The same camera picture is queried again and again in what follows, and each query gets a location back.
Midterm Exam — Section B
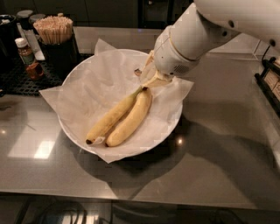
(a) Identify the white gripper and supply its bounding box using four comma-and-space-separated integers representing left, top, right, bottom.
140, 26, 199, 88

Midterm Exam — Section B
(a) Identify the yellow banana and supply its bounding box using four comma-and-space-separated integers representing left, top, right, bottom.
106, 87, 152, 147
86, 87, 143, 145

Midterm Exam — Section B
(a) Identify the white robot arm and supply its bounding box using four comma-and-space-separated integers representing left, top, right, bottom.
140, 0, 280, 87

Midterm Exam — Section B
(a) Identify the white bowl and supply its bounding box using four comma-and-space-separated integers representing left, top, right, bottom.
57, 48, 185, 158

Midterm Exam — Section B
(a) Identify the white paper liner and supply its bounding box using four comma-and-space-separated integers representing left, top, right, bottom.
38, 38, 195, 165

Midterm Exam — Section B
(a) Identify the clear acrylic sign stand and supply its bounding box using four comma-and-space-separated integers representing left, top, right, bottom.
210, 34, 263, 59

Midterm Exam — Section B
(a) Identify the black chopstick holder cup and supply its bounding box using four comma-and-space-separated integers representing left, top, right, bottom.
40, 34, 80, 80

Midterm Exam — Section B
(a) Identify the bundle of wooden chopsticks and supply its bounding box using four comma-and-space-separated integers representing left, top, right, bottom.
33, 16, 73, 45

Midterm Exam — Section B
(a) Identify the small red-brown jar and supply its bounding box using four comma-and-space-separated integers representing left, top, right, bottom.
26, 62, 44, 81

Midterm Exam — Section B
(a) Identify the small brown sauce bottle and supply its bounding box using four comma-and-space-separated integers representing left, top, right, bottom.
15, 38, 35, 65

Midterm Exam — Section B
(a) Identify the black grid mat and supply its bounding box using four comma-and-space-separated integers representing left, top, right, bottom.
0, 52, 95, 97

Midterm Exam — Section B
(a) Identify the dark jar with lid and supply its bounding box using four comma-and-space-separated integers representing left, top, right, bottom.
17, 10, 34, 30

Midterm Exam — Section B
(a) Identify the black container far left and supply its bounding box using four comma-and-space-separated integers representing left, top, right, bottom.
0, 15, 20, 57

